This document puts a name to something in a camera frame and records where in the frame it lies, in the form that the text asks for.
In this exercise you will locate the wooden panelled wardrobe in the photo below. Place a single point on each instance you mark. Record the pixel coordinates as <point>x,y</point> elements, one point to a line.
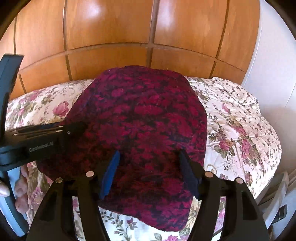
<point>63,41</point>

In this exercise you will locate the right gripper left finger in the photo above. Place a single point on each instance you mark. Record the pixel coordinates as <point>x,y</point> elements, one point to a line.
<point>69,200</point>

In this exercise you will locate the white radiator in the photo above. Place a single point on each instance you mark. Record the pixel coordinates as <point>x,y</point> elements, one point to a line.
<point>277,202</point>

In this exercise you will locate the floral quilted bedspread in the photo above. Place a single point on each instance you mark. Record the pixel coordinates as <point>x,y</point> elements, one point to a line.
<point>240,142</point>

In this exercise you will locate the burgundy floral knit garment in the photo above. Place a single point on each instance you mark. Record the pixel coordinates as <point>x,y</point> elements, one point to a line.
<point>148,115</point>

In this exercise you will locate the person's left hand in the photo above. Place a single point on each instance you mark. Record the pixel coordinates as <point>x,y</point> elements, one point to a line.
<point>21,191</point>

